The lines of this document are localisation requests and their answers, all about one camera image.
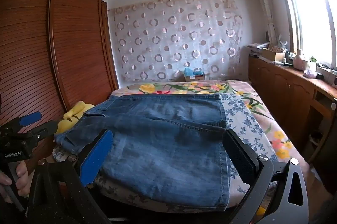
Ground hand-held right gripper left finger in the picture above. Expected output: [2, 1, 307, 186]
[28, 129, 114, 224]

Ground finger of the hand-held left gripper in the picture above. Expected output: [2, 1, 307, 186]
[11, 112, 43, 128]
[28, 120, 59, 141]

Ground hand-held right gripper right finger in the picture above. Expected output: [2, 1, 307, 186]
[222, 129, 308, 224]

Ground blue denim pants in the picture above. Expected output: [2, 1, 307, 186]
[54, 94, 233, 211]

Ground person's left hand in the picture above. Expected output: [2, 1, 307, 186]
[0, 161, 29, 199]

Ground yellow garment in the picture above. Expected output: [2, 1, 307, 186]
[56, 101, 95, 133]

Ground blue floral sheet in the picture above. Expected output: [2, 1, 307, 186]
[53, 92, 277, 214]

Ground wooden counter cabinet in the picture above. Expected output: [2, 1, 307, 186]
[247, 53, 337, 185]

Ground wastebasket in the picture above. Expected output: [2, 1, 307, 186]
[309, 132, 323, 151]

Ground yellow flower blanket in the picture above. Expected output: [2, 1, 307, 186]
[109, 80, 301, 161]

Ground wooden slatted wardrobe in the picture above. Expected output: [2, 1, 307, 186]
[0, 0, 119, 169]

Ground open cardboard box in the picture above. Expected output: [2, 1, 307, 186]
[262, 49, 286, 63]

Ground stack of papers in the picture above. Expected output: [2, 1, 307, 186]
[246, 42, 270, 56]

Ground pink bottle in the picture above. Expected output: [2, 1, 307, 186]
[293, 49, 304, 69]

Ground circle patterned curtain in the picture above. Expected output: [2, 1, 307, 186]
[108, 0, 244, 82]

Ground window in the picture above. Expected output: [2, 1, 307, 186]
[274, 0, 337, 69]

